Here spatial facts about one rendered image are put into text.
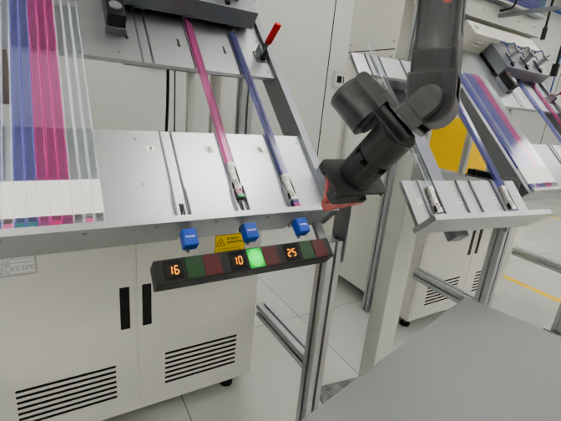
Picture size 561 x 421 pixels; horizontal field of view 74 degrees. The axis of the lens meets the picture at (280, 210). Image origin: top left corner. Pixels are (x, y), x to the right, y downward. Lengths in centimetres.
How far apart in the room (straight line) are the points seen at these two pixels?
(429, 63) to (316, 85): 261
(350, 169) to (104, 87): 212
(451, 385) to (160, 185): 53
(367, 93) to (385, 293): 69
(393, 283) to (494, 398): 57
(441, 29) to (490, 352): 46
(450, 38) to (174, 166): 47
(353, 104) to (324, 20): 264
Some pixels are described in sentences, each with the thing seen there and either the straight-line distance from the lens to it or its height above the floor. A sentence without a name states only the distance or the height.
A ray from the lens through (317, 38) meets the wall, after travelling 312.
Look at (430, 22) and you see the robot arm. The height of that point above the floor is 104.
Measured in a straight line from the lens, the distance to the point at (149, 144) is 72.
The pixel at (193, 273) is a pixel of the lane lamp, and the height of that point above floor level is 65.
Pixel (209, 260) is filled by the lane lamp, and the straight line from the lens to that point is 64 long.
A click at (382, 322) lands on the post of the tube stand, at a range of 115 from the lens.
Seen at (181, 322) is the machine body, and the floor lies 31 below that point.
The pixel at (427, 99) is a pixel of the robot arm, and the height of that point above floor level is 95.
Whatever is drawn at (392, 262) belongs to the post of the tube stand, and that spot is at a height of 53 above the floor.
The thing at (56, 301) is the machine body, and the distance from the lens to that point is 101.
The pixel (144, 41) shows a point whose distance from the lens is 92.
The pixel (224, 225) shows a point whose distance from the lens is 67.
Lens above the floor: 93
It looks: 17 degrees down
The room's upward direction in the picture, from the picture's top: 6 degrees clockwise
